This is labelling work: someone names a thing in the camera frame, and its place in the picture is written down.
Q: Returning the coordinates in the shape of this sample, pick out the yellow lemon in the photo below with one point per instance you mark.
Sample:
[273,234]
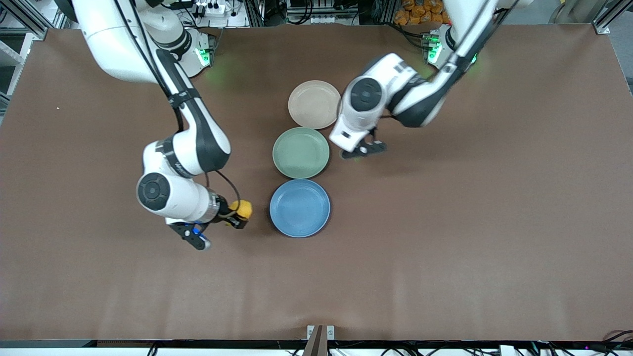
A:
[243,209]

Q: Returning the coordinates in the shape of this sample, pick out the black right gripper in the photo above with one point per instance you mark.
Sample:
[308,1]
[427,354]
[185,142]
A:
[224,213]

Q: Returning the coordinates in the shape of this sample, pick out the blue round plate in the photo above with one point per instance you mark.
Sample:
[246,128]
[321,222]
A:
[300,207]

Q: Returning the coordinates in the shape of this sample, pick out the green round plate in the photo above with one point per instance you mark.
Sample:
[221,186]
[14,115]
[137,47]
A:
[300,152]

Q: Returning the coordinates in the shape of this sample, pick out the beige round plate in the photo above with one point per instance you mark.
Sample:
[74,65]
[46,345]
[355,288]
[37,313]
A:
[314,104]

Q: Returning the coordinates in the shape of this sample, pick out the metal bracket with post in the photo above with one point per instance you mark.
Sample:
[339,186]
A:
[320,338]

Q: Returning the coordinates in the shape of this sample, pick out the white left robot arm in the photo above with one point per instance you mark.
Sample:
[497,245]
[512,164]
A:
[420,99]

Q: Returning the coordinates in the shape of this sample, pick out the aluminium frame profile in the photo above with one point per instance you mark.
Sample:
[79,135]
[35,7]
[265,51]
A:
[24,17]
[610,17]

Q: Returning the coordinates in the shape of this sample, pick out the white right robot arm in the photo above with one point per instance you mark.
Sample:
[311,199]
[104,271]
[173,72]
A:
[198,133]

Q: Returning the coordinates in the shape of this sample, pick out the bag of orange items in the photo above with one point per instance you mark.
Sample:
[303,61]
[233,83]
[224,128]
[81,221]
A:
[420,11]

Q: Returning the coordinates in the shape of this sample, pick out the white power strip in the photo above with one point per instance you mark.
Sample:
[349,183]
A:
[212,9]

